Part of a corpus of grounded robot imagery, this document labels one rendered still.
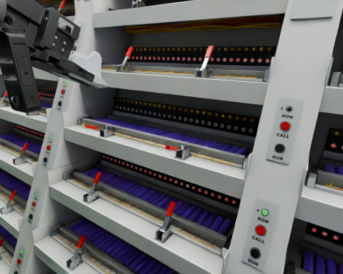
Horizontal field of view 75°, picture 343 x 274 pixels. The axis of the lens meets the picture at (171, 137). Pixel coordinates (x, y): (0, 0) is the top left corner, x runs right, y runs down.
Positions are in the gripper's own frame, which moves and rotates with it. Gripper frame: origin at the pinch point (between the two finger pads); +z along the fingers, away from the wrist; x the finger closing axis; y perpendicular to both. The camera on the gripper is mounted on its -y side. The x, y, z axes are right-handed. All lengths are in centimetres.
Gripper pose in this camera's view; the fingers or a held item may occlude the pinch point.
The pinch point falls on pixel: (95, 86)
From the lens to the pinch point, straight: 50.0
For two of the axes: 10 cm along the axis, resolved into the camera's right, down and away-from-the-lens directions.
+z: 4.8, 1.7, 8.6
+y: 2.6, -9.7, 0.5
